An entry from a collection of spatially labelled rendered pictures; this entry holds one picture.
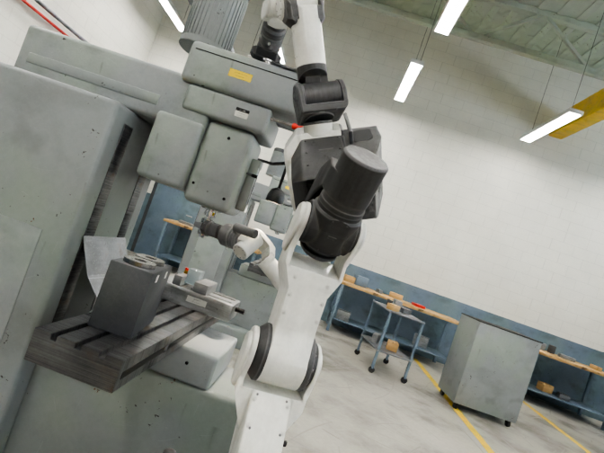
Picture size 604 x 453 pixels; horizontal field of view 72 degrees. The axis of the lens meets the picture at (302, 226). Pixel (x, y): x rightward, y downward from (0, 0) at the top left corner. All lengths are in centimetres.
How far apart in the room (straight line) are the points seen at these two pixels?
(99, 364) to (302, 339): 48
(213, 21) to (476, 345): 477
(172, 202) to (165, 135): 701
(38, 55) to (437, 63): 793
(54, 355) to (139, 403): 58
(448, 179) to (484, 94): 178
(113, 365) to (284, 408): 42
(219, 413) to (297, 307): 67
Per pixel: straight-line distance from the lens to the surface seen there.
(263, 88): 162
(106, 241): 184
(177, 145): 165
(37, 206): 172
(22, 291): 175
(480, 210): 868
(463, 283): 856
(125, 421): 174
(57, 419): 185
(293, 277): 104
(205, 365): 157
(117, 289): 124
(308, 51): 130
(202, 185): 161
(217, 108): 164
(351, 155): 93
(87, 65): 190
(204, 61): 171
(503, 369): 586
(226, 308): 172
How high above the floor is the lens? 131
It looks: 2 degrees up
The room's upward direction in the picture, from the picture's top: 19 degrees clockwise
